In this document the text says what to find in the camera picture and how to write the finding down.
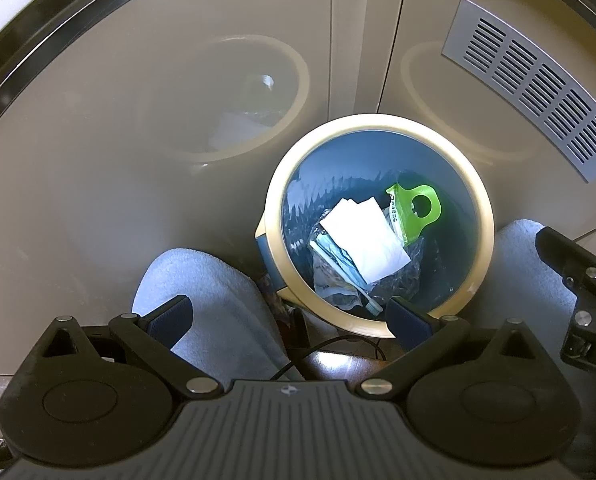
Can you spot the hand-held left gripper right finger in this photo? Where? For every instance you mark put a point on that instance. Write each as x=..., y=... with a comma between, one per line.
x=405, y=317

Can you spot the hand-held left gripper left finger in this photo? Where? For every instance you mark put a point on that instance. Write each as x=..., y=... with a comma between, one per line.
x=170, y=317

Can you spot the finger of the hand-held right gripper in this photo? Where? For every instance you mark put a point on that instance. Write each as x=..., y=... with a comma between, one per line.
x=558, y=247

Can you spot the pale green toothbrush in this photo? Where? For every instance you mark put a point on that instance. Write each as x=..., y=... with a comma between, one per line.
x=375, y=306

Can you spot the clear plastic bag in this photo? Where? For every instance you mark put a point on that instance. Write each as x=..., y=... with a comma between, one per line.
x=398, y=280

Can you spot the white tissue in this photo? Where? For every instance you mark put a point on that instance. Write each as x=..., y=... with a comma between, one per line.
x=363, y=240

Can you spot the green plastic bag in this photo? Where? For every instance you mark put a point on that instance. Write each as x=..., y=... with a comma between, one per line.
x=408, y=215

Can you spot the blue bin with cream rim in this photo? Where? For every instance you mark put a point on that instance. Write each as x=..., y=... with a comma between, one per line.
x=338, y=160

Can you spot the person's right leg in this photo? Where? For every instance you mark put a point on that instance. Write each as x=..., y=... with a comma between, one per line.
x=523, y=260

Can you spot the person's leg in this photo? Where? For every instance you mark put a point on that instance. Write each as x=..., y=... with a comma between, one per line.
x=523, y=260
x=202, y=285

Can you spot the person's left leg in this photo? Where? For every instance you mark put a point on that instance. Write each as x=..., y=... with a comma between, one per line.
x=202, y=285

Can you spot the grey cabinet vent grille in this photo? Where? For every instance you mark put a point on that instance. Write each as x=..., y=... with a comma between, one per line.
x=528, y=85

